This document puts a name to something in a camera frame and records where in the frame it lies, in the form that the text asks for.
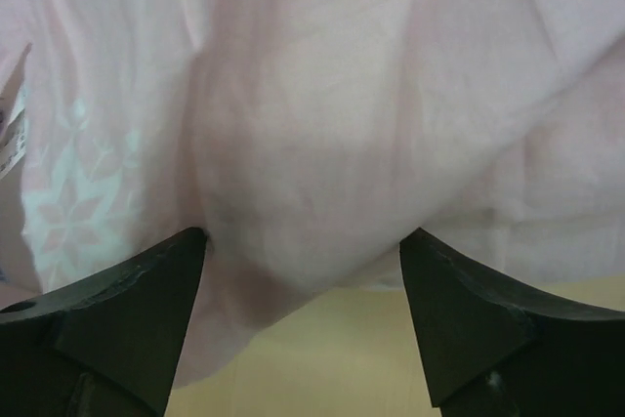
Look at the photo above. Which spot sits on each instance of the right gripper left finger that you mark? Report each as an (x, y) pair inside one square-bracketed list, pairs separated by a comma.
[(107, 345)]

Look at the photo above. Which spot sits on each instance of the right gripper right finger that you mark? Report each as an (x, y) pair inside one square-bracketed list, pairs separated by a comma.
[(491, 345)]

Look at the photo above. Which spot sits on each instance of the purple pink princess pillowcase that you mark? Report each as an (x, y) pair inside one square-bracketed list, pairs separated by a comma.
[(308, 138)]

